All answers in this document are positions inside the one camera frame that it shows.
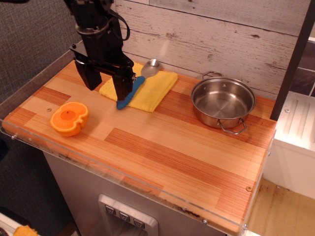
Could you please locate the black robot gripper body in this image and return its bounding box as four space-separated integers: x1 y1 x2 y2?
71 22 133 76

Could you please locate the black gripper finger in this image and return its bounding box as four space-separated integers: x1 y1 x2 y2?
75 60 102 90
112 73 134 101

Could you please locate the blue handled metal spoon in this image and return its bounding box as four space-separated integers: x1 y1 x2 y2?
116 59 160 110

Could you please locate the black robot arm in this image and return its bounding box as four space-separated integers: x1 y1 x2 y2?
65 0 135 101

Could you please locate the orange half toy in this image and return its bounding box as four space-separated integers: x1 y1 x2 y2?
50 102 89 137

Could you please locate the clear acrylic table guard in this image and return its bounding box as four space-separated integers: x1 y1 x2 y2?
3 52 276 236

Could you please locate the stainless steel pot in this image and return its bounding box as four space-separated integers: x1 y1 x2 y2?
191 71 256 135

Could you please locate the grey toy fridge cabinet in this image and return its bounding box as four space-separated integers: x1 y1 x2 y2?
44 153 224 236

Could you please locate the silver dispenser button panel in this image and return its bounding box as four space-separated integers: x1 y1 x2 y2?
98 194 159 236

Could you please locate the yellow object bottom left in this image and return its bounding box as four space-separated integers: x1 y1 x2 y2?
13 225 39 236

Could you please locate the white toy sink counter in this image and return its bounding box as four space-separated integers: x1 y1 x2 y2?
263 92 315 198

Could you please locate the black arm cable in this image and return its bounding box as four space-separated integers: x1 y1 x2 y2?
108 8 131 42

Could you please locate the dark vertical post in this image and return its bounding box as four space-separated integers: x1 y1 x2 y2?
270 0 315 121

